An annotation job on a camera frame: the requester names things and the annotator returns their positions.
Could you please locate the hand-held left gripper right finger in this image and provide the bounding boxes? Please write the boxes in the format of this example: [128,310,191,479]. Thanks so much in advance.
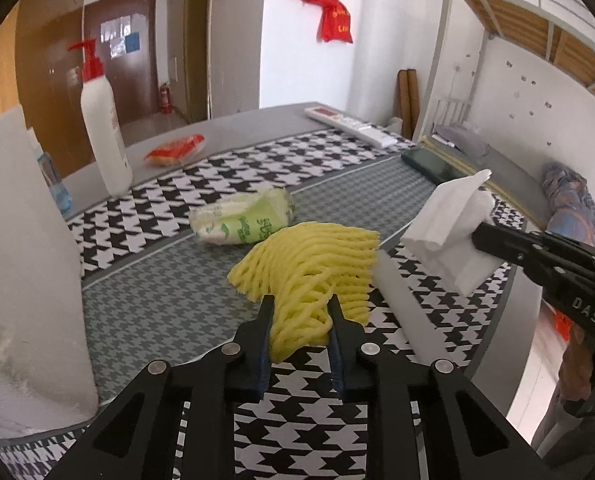
[327,295,561,480]

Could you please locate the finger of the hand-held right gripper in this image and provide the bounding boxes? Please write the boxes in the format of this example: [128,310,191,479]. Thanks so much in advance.
[472,222,595,272]

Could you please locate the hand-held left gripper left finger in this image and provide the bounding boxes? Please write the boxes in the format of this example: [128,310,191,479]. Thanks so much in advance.
[42,294,278,480]

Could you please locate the white tissue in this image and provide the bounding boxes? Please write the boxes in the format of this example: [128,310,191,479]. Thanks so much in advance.
[401,169,503,296]

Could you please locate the yellow foam net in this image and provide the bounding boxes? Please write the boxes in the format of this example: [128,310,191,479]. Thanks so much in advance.
[228,221,381,365]

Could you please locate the green tissue pack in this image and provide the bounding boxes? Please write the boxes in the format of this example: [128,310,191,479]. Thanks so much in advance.
[188,186,297,247]

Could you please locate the white foam box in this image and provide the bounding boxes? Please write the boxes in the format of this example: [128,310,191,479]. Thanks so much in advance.
[0,105,101,441]

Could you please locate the person's right hand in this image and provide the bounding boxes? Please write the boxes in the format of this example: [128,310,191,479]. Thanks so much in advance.
[560,327,595,403]

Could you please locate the patterned blanket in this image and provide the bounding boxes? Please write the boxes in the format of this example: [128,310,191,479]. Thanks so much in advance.
[542,161,595,251]

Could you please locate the grey mattress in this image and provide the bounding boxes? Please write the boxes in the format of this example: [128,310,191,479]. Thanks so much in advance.
[427,132,553,231]

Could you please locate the houndstooth tablecloth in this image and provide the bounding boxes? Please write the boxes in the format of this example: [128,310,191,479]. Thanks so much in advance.
[0,101,521,480]

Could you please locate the grey pillow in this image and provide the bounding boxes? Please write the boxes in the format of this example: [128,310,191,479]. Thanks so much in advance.
[435,124,491,157]

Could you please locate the black smartphone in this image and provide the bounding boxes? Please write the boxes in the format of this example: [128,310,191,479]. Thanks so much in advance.
[401,147,461,185]

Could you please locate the wooden planks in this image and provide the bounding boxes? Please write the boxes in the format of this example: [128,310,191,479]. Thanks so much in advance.
[396,69,421,121]

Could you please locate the white remote control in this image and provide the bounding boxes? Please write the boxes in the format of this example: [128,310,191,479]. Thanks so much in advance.
[305,105,398,149]

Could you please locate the metal bunk bed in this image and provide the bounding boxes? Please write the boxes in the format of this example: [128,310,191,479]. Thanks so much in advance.
[412,0,595,241]

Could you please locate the red snack packet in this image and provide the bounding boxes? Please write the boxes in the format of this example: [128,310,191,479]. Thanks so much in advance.
[144,134,207,167]

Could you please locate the clear spray bottle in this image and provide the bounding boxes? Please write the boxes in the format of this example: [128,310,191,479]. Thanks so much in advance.
[28,127,74,220]

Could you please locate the white lotion pump bottle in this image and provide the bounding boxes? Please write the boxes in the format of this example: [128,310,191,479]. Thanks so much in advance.
[68,39,134,197]

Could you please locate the dark brown door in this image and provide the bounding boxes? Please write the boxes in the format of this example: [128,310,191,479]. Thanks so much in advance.
[82,0,159,133]

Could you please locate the white paper notice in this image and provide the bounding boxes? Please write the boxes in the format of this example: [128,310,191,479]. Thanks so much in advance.
[100,17,141,42]

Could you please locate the wooden door frame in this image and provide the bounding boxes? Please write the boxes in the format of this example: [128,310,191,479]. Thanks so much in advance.
[185,0,213,123]

